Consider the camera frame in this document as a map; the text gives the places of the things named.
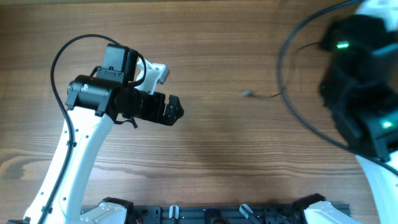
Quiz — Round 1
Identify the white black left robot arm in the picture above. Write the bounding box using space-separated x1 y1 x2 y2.
22 44 184 223

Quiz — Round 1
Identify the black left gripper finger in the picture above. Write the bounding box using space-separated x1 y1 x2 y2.
166 95 184 115
160 113 183 126

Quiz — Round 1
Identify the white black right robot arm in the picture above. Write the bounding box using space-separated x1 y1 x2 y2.
319 1 397 223

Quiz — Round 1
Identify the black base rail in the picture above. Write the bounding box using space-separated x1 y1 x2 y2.
80 203 352 224

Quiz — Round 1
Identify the thin black usb cable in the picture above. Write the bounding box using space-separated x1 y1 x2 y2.
241 42 323 101

